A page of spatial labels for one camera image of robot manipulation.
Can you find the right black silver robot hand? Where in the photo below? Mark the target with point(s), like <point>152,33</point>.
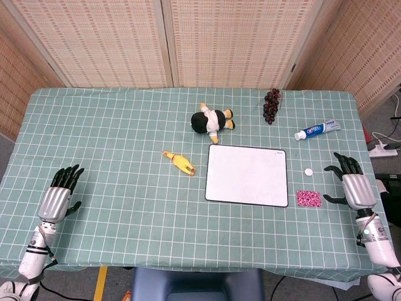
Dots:
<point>358,191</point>

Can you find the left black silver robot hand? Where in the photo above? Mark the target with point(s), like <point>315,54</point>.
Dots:
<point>54,200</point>

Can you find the pink patterned cloth square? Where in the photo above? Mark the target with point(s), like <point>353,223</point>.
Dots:
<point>309,198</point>

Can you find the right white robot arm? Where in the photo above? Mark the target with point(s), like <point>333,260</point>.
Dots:
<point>379,247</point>

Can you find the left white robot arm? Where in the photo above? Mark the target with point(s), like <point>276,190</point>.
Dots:
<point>31,263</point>

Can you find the black box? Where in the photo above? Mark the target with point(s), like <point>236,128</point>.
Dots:
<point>390,179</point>

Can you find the white power strip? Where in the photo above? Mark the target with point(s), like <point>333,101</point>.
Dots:
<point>380,153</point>

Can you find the green checked tablecloth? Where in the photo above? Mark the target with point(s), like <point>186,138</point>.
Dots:
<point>125,203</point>

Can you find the white blue toothpaste tube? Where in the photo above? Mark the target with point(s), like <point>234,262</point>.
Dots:
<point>316,129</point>

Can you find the white board with black rim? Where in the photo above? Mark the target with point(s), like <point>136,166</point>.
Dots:
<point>247,175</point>

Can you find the dark red grape bunch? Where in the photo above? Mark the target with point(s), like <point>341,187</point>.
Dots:
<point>270,108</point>

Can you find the bamboo folding screen panel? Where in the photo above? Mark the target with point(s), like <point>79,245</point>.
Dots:
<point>232,40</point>
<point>18,78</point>
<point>366,53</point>
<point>100,40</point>

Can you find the yellow rubber chicken toy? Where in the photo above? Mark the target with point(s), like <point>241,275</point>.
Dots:
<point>180,161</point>

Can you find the dark blue robot body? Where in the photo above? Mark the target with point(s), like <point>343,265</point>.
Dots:
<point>197,282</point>

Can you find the black white plush doll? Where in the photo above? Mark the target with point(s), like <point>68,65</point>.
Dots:
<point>200,122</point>

